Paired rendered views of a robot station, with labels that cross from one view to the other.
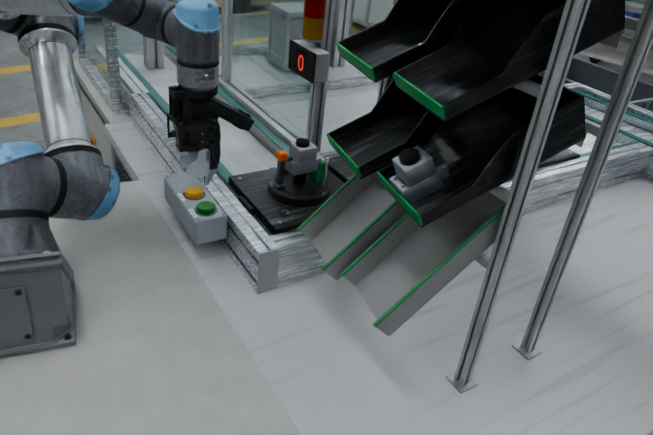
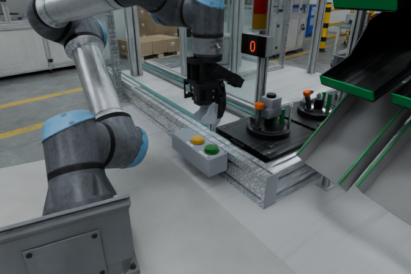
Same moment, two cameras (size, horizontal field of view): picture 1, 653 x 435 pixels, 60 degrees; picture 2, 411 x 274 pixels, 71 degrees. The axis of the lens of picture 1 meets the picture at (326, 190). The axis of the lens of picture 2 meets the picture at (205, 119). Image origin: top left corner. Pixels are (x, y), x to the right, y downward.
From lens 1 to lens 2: 46 cm
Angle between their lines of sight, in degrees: 5
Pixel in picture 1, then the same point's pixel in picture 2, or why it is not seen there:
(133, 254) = (161, 190)
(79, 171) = (121, 130)
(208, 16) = not seen: outside the picture
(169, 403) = not seen: outside the picture
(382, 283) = (394, 188)
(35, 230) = (98, 178)
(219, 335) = (251, 248)
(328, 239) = (322, 159)
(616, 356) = not seen: outside the picture
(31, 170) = (89, 131)
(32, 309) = (106, 248)
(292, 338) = (308, 243)
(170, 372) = not seen: outside the picture
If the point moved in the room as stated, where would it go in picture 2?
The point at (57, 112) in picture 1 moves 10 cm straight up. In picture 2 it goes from (98, 90) to (93, 54)
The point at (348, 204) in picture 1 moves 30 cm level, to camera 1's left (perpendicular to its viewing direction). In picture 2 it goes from (329, 131) to (208, 131)
